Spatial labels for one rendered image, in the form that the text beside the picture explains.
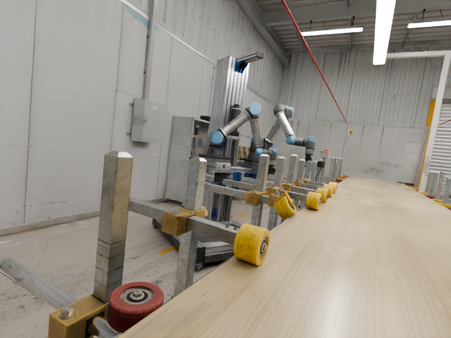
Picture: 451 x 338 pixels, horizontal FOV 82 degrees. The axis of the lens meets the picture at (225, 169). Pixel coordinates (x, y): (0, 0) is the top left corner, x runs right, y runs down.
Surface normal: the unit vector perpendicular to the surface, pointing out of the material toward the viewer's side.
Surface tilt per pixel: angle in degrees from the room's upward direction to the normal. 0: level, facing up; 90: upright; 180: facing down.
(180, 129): 90
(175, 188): 90
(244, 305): 0
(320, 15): 90
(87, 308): 0
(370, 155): 90
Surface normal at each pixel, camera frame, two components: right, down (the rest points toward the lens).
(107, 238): -0.48, 0.02
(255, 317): 0.12, -0.99
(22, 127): 0.89, 0.15
